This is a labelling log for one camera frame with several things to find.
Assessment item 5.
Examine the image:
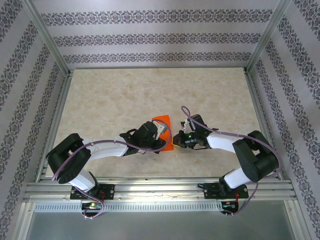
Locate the orange cloth piece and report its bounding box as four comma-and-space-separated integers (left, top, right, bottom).
151, 114, 175, 153

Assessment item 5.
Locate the small circuit board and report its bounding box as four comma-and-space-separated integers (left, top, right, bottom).
80, 201, 104, 211
221, 200, 240, 211

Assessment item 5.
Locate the grey metal panel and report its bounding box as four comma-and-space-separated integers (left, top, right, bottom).
24, 211, 295, 240

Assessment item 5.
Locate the wide aluminium frame rail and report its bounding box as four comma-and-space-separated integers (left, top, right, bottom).
23, 176, 298, 204

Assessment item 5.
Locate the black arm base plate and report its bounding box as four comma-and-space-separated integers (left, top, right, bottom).
70, 183, 115, 201
203, 181, 248, 200

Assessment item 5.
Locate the slotted grey cable duct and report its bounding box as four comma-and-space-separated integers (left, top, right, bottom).
33, 201, 223, 213

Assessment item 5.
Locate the aluminium side rail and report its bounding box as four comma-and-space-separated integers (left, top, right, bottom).
243, 68, 285, 181
34, 69, 75, 183

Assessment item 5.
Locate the aluminium frame bar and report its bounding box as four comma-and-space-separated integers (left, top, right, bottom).
284, 199, 311, 240
11, 201, 36, 240

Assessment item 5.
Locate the aluminium corner post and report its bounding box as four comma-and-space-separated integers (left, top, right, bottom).
21, 0, 72, 76
246, 0, 292, 73

